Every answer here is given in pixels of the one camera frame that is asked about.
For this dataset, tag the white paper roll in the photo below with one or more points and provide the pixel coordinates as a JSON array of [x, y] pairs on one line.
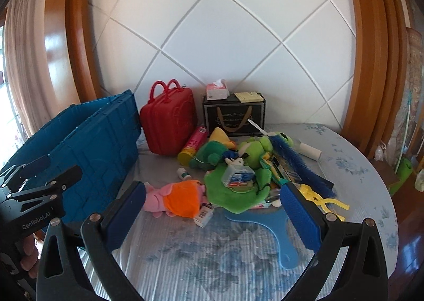
[[309, 151]]

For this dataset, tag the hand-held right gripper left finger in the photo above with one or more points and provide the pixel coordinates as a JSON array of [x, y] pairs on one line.
[[126, 214]]

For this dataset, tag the white plastic bag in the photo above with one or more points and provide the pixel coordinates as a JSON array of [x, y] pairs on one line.
[[380, 152]]

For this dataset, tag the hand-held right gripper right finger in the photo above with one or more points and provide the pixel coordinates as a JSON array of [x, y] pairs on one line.
[[299, 214]]

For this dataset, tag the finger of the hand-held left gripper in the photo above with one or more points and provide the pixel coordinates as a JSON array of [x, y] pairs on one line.
[[63, 176], [33, 166]]

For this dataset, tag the red mini suitcase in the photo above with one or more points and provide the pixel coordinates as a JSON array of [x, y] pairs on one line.
[[169, 122]]

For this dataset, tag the blue plastic crate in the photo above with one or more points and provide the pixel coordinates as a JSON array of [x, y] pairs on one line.
[[82, 155]]

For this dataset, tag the white green packet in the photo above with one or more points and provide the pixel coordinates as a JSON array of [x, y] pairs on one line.
[[420, 181]]

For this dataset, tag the yellow pink spray can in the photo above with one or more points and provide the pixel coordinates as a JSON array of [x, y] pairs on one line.
[[192, 145]]

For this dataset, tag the wooden side table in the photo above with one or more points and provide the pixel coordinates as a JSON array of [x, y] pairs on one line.
[[386, 173]]

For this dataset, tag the blue bristle brush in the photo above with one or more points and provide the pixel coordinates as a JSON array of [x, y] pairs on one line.
[[298, 165]]

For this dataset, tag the window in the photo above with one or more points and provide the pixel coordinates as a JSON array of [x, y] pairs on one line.
[[6, 105]]

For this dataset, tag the white printed packet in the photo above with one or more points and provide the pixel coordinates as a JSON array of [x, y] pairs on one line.
[[273, 200]]

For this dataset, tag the yellow notepad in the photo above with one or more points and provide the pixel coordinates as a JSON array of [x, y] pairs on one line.
[[247, 96]]

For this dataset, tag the green bug-eyed plush toy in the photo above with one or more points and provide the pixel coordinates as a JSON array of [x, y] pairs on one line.
[[283, 138]]

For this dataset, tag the yellow plastic clip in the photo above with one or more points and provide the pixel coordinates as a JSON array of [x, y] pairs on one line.
[[331, 205]]

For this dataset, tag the black gift box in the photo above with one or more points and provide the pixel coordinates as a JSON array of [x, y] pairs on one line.
[[215, 115]]

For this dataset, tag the white bottle green cap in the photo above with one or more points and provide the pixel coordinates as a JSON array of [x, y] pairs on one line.
[[183, 174]]

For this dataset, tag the small white blue plush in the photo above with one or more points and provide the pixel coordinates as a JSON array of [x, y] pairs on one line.
[[237, 160]]

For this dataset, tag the person's left hand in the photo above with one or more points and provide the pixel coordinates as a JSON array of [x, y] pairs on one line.
[[29, 254]]

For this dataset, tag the small white barcode box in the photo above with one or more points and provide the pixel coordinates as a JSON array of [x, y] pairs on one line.
[[203, 215]]

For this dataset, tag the green rolled mat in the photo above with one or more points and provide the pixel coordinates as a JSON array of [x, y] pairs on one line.
[[402, 175]]

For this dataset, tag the beige curtain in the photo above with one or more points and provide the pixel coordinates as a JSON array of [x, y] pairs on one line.
[[26, 55]]

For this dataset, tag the flat green plush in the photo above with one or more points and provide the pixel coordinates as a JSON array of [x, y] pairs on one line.
[[225, 198]]

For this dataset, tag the yellow plush toy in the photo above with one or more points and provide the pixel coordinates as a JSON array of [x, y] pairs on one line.
[[220, 137]]

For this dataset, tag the green colourful pack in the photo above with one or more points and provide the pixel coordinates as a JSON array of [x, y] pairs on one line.
[[273, 168]]

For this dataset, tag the dark green plush toy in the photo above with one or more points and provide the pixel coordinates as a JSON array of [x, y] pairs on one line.
[[208, 155]]

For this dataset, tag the pink white tissue pack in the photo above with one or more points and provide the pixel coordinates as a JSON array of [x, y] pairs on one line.
[[217, 91]]

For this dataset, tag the blue plastic paddle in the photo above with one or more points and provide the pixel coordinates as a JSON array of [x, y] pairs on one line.
[[265, 224]]

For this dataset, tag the pink pig plush toy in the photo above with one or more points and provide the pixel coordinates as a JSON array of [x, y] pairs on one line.
[[179, 200]]

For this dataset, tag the green frog plush toy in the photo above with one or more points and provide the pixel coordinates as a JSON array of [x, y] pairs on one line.
[[255, 151]]

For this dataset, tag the white plastic stick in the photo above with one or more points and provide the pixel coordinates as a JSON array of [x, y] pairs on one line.
[[256, 126]]

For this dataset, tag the clear plastic box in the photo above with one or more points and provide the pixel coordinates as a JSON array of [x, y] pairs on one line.
[[237, 176]]

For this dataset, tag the rolled patterned carpet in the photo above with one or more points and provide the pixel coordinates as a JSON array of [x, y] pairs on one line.
[[414, 82]]

